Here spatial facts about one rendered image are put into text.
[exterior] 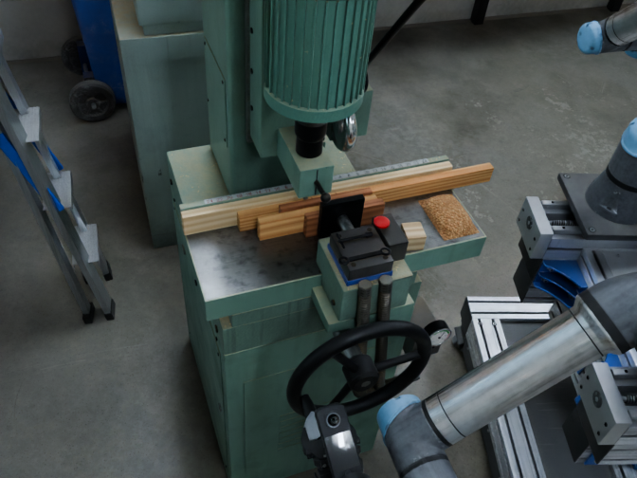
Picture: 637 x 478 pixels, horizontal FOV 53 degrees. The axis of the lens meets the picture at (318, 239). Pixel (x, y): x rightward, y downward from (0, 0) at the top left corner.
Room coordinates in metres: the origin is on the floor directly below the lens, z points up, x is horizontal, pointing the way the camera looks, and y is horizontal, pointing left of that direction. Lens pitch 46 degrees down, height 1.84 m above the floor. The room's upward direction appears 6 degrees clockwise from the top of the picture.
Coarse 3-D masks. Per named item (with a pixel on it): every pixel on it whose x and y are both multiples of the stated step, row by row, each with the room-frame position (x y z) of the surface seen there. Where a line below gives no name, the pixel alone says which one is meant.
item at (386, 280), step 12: (384, 276) 0.76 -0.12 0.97; (360, 288) 0.73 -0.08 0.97; (384, 288) 0.74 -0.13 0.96; (360, 300) 0.73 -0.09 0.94; (384, 300) 0.74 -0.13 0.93; (360, 312) 0.72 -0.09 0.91; (384, 312) 0.74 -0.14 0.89; (360, 324) 0.72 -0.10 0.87; (360, 348) 0.72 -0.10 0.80; (384, 348) 0.74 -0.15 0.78; (384, 372) 0.74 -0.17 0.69; (384, 384) 0.74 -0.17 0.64; (360, 396) 0.72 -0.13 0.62
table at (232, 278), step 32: (448, 192) 1.09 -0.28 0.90; (192, 256) 0.82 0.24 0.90; (224, 256) 0.83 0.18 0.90; (256, 256) 0.84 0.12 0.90; (288, 256) 0.85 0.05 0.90; (416, 256) 0.89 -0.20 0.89; (448, 256) 0.93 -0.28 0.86; (224, 288) 0.75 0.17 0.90; (256, 288) 0.76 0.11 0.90; (288, 288) 0.78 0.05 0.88; (320, 288) 0.80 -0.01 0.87; (352, 320) 0.73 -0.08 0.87
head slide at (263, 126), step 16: (256, 0) 1.05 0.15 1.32; (256, 16) 1.04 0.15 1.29; (256, 32) 1.04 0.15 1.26; (256, 48) 1.04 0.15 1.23; (256, 64) 1.04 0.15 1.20; (256, 80) 1.04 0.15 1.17; (256, 96) 1.04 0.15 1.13; (256, 112) 1.04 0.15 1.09; (272, 112) 1.02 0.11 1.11; (256, 128) 1.04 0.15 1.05; (272, 128) 1.02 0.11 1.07; (256, 144) 1.04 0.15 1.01; (272, 144) 1.03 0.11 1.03
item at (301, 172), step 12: (288, 132) 1.02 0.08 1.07; (288, 144) 0.98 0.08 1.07; (288, 156) 0.97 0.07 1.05; (300, 156) 0.95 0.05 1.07; (324, 156) 0.96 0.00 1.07; (288, 168) 0.96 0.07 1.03; (300, 168) 0.92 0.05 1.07; (312, 168) 0.92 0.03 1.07; (324, 168) 0.93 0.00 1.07; (300, 180) 0.91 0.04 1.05; (312, 180) 0.92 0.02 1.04; (324, 180) 0.93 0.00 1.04; (300, 192) 0.91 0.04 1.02; (312, 192) 0.92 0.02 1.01
